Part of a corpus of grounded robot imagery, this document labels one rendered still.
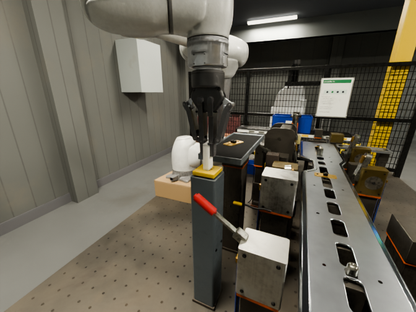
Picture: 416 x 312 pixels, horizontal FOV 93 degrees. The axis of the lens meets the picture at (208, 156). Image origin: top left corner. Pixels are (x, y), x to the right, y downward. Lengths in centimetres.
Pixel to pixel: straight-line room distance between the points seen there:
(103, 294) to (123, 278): 7
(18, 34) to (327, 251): 289
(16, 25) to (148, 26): 247
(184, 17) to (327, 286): 57
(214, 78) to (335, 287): 47
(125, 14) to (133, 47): 291
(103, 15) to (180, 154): 89
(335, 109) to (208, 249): 162
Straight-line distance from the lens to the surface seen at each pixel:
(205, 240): 59
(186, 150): 121
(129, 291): 85
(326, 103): 194
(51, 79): 275
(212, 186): 49
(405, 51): 208
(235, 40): 103
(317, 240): 59
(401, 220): 73
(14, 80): 276
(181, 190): 122
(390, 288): 55
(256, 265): 43
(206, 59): 44
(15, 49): 282
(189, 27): 46
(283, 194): 62
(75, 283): 95
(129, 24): 47
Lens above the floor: 135
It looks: 18 degrees down
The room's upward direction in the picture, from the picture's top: straight up
